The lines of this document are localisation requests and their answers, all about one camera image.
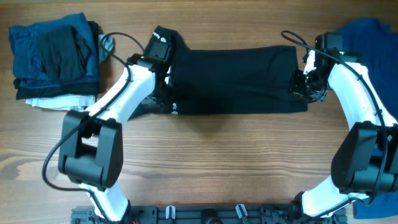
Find folded black garment underneath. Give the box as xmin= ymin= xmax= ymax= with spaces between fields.
xmin=14 ymin=21 xmax=100 ymax=100

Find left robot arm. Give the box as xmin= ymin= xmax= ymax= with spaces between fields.
xmin=58 ymin=39 xmax=174 ymax=223

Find folded blue garment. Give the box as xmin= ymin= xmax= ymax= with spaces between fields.
xmin=9 ymin=12 xmax=100 ymax=88

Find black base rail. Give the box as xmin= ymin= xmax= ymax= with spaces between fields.
xmin=70 ymin=203 xmax=348 ymax=224

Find folded white garment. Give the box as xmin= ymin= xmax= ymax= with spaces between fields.
xmin=25 ymin=34 xmax=114 ymax=111

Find black polo shirt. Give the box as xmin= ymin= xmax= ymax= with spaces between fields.
xmin=131 ymin=26 xmax=308 ymax=118

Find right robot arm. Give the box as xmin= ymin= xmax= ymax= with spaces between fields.
xmin=281 ymin=30 xmax=397 ymax=223

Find blue shirt on right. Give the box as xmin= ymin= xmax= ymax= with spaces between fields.
xmin=336 ymin=18 xmax=397 ymax=219

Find folded black garment on top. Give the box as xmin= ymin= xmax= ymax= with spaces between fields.
xmin=37 ymin=26 xmax=91 ymax=83

